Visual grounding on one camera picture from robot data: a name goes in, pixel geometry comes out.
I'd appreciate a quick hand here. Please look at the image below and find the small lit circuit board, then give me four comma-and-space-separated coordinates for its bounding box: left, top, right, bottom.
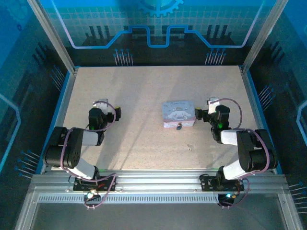
84, 190, 99, 201
218, 192, 237, 204

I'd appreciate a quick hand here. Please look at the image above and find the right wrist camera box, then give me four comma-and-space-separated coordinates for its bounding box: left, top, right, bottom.
207, 97, 219, 114

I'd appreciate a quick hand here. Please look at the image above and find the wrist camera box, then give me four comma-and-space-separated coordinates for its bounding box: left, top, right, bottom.
93, 98, 109, 113
207, 97, 219, 114

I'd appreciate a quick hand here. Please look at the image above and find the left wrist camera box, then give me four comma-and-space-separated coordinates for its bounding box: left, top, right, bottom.
93, 98, 109, 113

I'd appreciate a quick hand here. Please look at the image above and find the aluminium side rail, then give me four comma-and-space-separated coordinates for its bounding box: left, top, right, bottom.
239, 66, 278, 174
40, 68, 79, 174

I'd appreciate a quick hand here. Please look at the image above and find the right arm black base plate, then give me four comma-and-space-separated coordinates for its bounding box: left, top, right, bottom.
200, 174, 245, 192

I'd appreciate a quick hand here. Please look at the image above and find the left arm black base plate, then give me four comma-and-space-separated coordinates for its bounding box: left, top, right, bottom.
72, 176, 118, 192

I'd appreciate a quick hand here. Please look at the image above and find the aluminium cross rail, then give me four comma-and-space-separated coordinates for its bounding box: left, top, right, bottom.
30, 169, 288, 195

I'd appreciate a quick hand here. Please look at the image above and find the slotted grey cable duct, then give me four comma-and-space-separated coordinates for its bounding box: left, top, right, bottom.
37, 195, 282, 203

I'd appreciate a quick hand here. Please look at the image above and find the aluminium frame post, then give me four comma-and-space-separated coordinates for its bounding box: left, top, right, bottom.
241, 0, 290, 73
26, 0, 78, 73

